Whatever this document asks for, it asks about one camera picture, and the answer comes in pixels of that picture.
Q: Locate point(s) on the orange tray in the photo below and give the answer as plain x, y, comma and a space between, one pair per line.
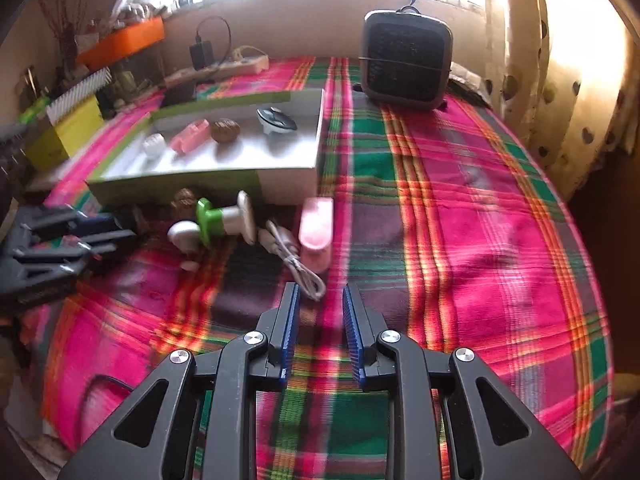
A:
130, 37

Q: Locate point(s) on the black phone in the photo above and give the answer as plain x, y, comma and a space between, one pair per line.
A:
177, 94

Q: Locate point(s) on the green white spool-shaped tool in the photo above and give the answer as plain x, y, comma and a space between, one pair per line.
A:
205, 225

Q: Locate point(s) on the grey space heater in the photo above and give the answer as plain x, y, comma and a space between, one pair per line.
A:
405, 60

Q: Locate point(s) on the yellow box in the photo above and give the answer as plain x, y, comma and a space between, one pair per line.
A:
70, 132

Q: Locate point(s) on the white plastic bag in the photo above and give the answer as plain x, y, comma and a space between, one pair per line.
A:
135, 0

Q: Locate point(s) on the small white mushroom-shaped gadget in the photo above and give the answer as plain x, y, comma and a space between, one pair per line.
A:
182, 235

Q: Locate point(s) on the patterned cushion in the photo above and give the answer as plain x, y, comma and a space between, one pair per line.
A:
467, 87

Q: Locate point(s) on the green tissue pack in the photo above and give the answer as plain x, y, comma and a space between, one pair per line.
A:
35, 110

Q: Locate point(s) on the striped box lid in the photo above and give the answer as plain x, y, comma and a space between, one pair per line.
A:
75, 95

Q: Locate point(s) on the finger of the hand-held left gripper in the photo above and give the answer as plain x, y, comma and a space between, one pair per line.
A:
95, 221
100, 242

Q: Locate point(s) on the shallow cardboard box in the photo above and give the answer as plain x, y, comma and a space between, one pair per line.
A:
225, 160

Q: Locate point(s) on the white power strip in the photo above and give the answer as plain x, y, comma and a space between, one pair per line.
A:
240, 66

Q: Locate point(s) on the black charger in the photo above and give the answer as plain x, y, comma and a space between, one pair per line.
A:
201, 54

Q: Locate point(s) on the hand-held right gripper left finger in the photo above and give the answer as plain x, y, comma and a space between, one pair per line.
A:
290, 325

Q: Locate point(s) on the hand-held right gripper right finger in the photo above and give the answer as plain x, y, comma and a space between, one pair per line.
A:
352, 330

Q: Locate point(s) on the pink handheld fan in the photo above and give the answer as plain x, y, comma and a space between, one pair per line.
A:
316, 230

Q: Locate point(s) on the black white oval gadget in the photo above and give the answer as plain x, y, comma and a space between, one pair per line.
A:
275, 117

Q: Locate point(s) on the glass tank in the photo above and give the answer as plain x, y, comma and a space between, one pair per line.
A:
145, 67

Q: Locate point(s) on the pink green clip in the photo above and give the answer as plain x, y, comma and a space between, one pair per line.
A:
190, 136

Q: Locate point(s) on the heart print curtain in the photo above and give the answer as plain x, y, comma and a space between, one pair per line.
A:
550, 85

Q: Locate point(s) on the brown walnut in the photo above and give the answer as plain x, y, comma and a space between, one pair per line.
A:
184, 200
225, 130

